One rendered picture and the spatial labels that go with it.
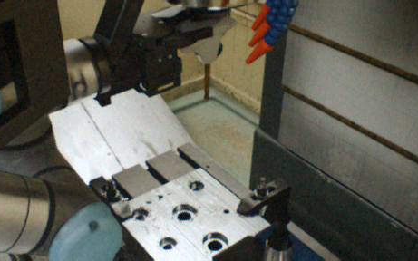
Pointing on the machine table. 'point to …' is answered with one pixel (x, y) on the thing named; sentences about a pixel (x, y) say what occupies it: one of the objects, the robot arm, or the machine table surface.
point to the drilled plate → (143, 243)
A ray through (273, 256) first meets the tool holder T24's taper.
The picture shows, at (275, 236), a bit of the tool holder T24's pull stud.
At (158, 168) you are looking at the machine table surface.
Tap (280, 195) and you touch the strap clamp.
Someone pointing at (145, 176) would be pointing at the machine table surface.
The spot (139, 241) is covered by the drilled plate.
